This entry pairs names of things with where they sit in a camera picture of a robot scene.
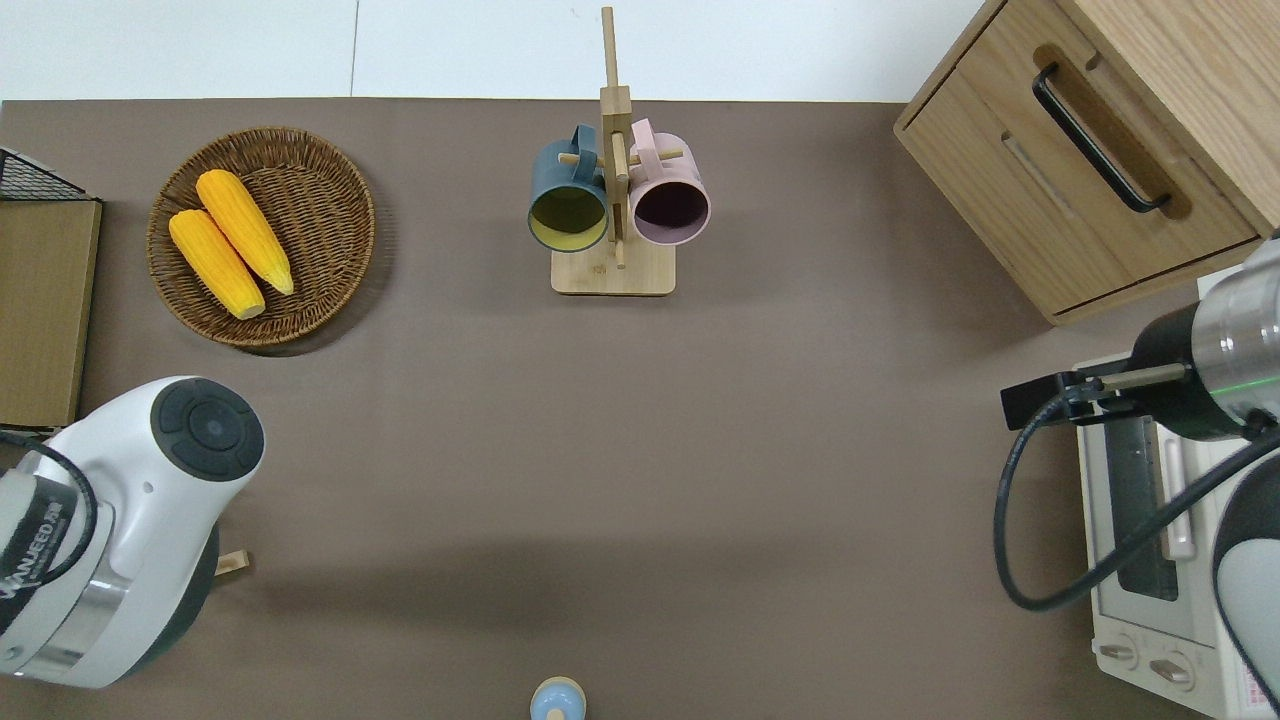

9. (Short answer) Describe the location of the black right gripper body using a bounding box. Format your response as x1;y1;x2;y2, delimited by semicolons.
1001;370;1129;432

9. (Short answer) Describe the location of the wooden drawer cabinet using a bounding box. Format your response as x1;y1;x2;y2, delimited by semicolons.
893;0;1280;327

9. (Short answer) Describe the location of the cream toaster oven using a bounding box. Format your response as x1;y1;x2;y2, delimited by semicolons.
1074;355;1280;720

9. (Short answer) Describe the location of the pink mug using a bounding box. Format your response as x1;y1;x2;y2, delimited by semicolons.
628;118;712;247

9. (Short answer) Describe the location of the wooden mug tree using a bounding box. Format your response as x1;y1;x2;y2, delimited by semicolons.
551;5;677;297

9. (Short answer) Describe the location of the dark teal mug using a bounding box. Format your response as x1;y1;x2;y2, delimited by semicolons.
527;124;610;254

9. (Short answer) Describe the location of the small blue bottle top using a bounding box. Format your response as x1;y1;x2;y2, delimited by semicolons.
530;677;587;720

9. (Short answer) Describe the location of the brown wicker basket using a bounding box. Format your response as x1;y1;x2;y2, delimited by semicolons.
147;126;377;349

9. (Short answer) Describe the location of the yellow corn cob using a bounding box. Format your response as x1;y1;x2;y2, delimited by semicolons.
168;208;267;321
196;169;296;297

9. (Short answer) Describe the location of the wooden shelf board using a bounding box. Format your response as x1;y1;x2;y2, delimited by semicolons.
0;199;103;429

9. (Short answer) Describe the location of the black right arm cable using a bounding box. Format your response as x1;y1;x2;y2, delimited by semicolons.
993;395;1280;613

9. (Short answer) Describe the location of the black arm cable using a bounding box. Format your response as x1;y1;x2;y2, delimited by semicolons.
0;428;100;593
993;395;1280;613

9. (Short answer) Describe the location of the black cabinet handle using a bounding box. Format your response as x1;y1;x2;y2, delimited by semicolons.
1033;63;1173;214

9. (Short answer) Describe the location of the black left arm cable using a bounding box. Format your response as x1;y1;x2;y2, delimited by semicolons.
0;428;100;593

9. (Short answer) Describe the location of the black wire basket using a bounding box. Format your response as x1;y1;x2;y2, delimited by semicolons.
0;147;93;202

